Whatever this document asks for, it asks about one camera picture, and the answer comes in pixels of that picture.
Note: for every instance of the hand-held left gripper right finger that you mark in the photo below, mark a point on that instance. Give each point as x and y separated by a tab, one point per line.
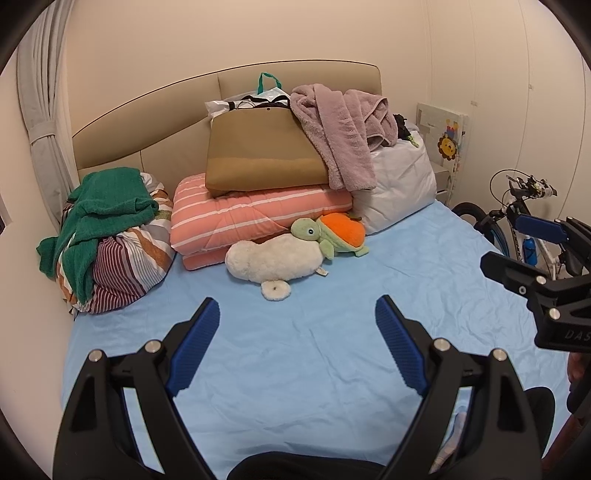
399	346

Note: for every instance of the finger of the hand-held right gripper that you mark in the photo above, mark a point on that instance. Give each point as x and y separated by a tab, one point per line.
515	279
540	227

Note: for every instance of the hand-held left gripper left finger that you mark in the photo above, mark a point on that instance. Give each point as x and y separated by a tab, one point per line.
196	341

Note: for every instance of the person's right hand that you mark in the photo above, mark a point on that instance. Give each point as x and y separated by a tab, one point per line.
578	367

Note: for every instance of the blue water bottle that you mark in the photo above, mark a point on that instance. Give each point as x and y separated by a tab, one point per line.
531	251

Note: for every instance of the white bicycle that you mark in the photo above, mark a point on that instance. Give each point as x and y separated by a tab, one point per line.
517	191

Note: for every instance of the person's patterned sock foot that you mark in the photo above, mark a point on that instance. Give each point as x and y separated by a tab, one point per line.
457	427

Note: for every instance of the striped multicolour pillow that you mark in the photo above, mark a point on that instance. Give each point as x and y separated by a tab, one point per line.
124	272

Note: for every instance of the grey nightstand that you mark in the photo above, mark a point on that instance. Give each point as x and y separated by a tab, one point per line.
441	182

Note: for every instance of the white seal plush toy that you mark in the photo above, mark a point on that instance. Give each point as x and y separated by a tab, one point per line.
272	261

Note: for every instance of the folded lion print play mat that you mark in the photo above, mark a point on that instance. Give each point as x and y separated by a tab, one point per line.
450	145

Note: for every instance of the green turtle plush toy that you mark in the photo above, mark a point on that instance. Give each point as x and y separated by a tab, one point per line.
344	230

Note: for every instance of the pink striped quilt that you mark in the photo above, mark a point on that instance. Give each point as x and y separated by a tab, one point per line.
231	217

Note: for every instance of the white pillow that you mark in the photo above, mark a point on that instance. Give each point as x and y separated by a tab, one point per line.
397	184

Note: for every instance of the black cloth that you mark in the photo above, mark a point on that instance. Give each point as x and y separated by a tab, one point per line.
402	129

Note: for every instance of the brown cushion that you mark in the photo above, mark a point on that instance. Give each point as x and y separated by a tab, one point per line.
263	147

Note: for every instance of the beige padded headboard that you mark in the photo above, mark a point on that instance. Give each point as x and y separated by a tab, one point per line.
161	129

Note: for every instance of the purple fleece robe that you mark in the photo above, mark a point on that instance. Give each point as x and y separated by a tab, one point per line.
337	134

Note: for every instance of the white curtain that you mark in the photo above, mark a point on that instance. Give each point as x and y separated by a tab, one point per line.
46	92

